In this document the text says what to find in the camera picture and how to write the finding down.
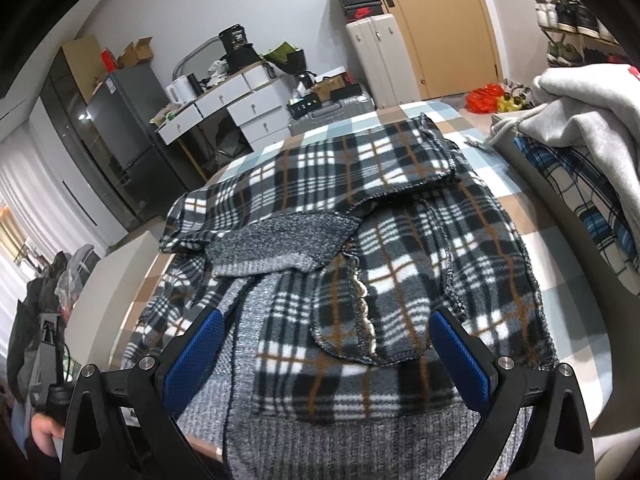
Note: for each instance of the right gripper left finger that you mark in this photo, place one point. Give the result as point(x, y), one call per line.
point(188, 360)

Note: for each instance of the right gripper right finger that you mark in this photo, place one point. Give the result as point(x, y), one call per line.
point(468, 362)

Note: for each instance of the plaid fleece knit cardigan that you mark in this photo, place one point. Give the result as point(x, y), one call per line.
point(350, 289)

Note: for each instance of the person left hand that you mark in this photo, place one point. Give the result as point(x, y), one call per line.
point(45, 432)

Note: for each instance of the checked bed sheet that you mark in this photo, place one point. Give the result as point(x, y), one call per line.
point(500, 259)

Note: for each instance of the blue plaid shirt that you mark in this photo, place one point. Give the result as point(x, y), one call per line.
point(589, 195)

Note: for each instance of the orange plastic bag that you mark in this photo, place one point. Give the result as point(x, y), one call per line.
point(484, 100)

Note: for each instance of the dark grey refrigerator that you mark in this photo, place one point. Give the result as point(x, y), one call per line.
point(152, 173)

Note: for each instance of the white electric kettle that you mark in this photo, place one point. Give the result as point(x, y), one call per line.
point(180, 91)

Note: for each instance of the white drawer desk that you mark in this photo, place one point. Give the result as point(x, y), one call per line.
point(255, 98)

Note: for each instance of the grey hoodie sweatshirt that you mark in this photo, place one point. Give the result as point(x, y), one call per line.
point(594, 106)

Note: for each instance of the silver aluminium suitcase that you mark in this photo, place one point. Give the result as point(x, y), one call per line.
point(331, 112)

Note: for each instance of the oval mirror on desk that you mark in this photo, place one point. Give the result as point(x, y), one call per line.
point(200, 59)

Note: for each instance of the brown cardboard box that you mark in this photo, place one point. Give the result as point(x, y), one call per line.
point(136, 53)

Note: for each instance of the white tall cabinet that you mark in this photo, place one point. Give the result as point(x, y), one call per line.
point(385, 61)

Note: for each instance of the shoe rack with shoes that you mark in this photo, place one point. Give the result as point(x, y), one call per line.
point(575, 37)

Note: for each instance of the wooden door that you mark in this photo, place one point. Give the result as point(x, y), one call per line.
point(451, 44)

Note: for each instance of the black shoe box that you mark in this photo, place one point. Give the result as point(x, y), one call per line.
point(355, 10)

